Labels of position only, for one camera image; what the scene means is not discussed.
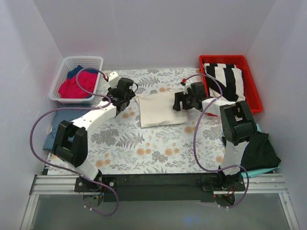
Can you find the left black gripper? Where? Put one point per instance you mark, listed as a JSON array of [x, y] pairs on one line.
[[120, 103]]

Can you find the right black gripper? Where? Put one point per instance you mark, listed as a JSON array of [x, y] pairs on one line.
[[181, 100]]

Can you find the cream white t-shirt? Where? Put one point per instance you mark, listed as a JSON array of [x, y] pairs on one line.
[[157, 110]]

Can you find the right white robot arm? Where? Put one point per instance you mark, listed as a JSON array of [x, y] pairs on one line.
[[238, 127]]

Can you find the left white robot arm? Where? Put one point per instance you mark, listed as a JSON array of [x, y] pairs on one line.
[[71, 140]]

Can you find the white plastic laundry basket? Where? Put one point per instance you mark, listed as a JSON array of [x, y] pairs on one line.
[[68, 64]]

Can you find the floral table mat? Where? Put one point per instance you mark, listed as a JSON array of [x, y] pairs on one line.
[[121, 146]]

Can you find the red crumpled t-shirt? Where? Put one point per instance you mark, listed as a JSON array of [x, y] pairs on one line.
[[70, 89]]

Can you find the navy blue t-shirt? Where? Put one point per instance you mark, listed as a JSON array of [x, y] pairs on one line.
[[73, 72]]

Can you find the black white striped shirt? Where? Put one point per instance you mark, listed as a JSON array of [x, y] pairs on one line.
[[229, 78]]

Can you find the blue folded t-shirt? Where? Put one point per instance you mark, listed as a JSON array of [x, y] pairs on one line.
[[61, 115]]

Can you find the red plastic bin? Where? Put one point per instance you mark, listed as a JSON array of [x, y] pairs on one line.
[[250, 90]]

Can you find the black folded t-shirt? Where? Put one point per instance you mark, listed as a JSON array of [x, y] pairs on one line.
[[259, 153]]

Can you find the teal folded t-shirt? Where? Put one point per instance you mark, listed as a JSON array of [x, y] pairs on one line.
[[254, 173]]

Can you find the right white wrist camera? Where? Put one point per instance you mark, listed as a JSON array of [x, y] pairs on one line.
[[186, 85]]

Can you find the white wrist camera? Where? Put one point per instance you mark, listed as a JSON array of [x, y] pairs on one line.
[[186, 85], [112, 78]]

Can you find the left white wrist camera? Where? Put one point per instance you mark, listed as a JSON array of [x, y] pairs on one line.
[[112, 78]]

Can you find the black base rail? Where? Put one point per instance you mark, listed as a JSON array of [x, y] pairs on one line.
[[163, 187]]

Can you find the aluminium frame rail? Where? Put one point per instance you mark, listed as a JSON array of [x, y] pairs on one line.
[[70, 185]]

